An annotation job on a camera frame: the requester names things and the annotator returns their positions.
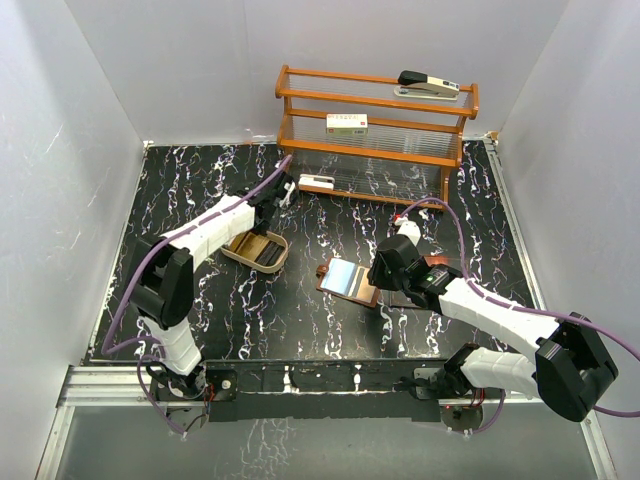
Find gold credit card black stripe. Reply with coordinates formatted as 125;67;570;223
349;266;378;305

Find brown leather card holder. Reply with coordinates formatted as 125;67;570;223
316;257;380;308

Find beige oval card tray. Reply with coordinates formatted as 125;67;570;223
220;231;289;274

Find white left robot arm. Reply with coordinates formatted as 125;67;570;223
119;169;296;399

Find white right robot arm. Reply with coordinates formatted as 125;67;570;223
368;234;618;422

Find dark book three days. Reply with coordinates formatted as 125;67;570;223
384;254;451;310

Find small white box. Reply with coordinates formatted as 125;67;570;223
298;174;335;190

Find orange wooden shelf rack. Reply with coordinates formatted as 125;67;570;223
275;65;479;208

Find white staples box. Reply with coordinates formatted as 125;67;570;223
325;113;369;137

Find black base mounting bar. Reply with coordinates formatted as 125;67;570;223
146;359;500;429

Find black and beige stapler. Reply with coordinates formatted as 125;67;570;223
394;70;460;101

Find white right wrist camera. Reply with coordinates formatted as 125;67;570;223
394;216;421;246

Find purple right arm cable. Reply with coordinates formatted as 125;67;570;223
394;197;640;436

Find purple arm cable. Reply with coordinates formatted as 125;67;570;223
394;197;640;436
102;153;294;436

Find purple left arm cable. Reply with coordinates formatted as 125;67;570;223
102;153;294;436

